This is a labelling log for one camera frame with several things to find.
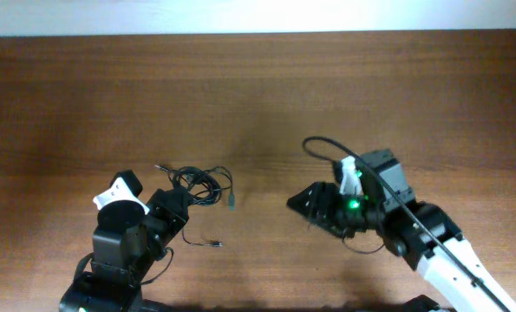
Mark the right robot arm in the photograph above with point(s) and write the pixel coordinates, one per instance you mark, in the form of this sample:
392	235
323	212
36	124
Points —
371	193

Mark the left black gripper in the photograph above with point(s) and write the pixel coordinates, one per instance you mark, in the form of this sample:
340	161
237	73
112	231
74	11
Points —
171	207

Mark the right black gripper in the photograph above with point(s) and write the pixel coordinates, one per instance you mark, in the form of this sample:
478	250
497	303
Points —
335	208

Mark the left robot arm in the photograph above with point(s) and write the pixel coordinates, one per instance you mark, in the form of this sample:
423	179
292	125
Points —
126	243

